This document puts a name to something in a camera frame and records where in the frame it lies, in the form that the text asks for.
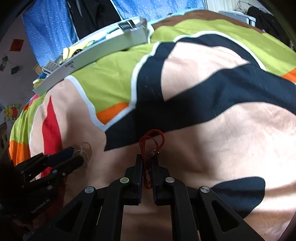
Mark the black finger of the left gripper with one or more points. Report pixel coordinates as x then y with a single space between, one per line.
48 157
67 166

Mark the white shallow tray box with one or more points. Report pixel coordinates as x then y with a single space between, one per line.
113 38

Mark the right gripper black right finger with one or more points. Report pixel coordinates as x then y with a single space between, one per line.
169 191

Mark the red square wall paper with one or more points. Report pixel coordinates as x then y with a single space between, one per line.
16 45

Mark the thin wire hoop bangles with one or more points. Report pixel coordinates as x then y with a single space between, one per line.
85 151

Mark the cartoon wall sticker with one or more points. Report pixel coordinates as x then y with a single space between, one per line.
11 112

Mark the dark hanging clothes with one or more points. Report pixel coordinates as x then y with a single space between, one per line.
89 16

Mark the colourful cartoon bedspread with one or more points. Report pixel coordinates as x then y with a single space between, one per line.
223 94

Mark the white storage box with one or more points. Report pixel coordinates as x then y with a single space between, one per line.
240 16

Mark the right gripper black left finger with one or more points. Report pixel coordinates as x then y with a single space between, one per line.
125 191

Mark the blue dotted curtain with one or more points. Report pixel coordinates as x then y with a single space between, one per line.
52 25

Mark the pile of dark clothes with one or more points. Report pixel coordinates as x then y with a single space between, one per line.
269 24

